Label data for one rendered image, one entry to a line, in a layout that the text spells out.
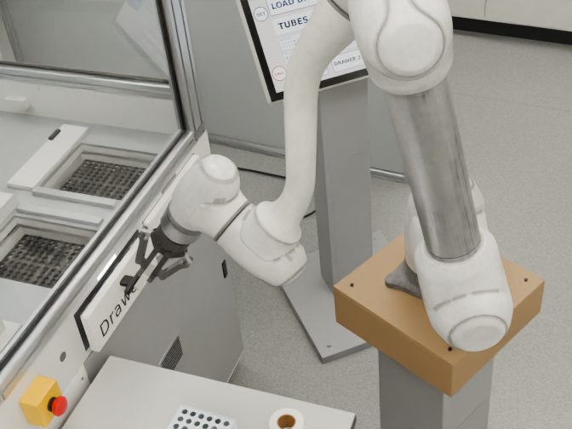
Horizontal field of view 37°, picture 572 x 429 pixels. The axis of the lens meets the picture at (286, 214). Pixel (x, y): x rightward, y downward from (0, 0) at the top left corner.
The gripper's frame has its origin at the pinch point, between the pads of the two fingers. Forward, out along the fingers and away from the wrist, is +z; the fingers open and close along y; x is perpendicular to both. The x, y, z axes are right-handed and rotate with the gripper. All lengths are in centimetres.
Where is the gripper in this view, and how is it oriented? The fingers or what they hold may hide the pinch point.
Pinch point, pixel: (144, 277)
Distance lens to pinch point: 191.2
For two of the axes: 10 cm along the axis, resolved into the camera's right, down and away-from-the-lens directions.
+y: -8.2, -5.7, -1.0
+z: -4.6, 5.4, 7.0
